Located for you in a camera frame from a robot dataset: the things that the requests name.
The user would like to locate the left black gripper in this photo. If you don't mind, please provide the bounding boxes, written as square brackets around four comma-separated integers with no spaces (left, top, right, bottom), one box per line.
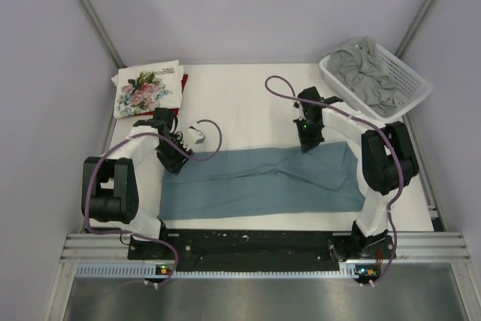
[155,134,194,174]

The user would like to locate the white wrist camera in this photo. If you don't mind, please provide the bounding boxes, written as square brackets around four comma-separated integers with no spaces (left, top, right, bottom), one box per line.
[293,101,305,120]
[183,122,205,148]

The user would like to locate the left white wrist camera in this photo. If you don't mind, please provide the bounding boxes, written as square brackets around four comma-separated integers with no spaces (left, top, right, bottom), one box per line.
[183,122,205,148]

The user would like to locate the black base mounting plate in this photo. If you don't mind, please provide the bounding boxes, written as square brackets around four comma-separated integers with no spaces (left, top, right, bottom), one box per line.
[127,229,395,273]

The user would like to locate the right aluminium frame post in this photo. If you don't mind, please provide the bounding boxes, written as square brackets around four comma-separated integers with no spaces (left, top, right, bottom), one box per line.
[395,0,437,59]

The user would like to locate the blue-grey t-shirt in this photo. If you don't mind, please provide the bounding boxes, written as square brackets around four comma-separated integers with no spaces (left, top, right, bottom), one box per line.
[159,142,365,220]

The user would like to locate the left aluminium frame post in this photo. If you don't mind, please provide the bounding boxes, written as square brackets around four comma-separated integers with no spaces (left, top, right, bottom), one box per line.
[77,0,125,68]

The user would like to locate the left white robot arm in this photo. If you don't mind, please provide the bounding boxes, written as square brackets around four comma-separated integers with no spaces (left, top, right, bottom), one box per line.
[81,108,205,259]

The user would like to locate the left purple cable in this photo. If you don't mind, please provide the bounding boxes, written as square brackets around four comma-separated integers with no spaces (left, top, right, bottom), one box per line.
[83,120,222,280]

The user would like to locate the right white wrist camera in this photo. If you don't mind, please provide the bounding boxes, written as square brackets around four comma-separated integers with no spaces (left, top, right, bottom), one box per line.
[293,101,305,120]

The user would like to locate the white plastic laundry basket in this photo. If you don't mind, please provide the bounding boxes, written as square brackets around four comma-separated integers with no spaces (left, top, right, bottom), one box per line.
[319,37,432,123]

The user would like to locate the grey crumpled t-shirt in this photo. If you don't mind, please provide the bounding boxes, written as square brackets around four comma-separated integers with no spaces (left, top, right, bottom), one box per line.
[326,36,397,117]

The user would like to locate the purple cable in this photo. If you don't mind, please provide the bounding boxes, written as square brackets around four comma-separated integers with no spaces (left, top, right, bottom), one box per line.
[83,120,222,280]
[265,75,405,284]

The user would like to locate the red folded t-shirt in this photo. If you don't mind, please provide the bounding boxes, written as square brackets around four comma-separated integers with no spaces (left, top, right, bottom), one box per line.
[129,72,188,115]

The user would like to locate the white floral folded t-shirt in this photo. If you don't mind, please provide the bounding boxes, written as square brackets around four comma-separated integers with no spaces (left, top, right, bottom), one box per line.
[112,60,185,119]

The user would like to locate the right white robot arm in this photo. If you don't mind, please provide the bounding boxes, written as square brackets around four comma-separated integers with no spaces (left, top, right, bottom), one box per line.
[294,86,419,258]

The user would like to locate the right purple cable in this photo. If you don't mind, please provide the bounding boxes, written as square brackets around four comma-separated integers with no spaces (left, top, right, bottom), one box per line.
[265,75,405,284]

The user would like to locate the aluminium frame post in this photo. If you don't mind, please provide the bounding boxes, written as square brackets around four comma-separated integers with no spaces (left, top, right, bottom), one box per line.
[395,0,437,59]
[77,0,125,68]

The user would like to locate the blue-white slotted cable duct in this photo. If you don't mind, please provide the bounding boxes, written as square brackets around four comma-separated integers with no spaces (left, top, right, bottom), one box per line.
[75,263,377,280]

